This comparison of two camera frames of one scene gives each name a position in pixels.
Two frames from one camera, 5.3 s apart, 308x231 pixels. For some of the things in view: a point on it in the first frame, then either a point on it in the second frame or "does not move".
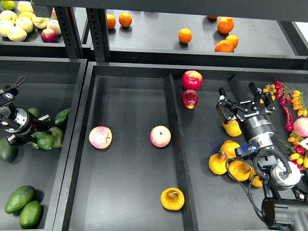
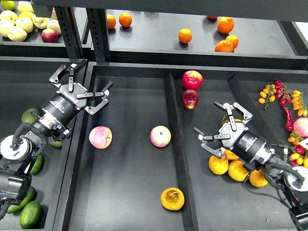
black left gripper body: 25,126 to 62,107
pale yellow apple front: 16,33 does not move
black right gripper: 255,122 to 249,145
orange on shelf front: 224,46 does not move
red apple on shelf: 49,35 does not move
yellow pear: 172,198 does not move
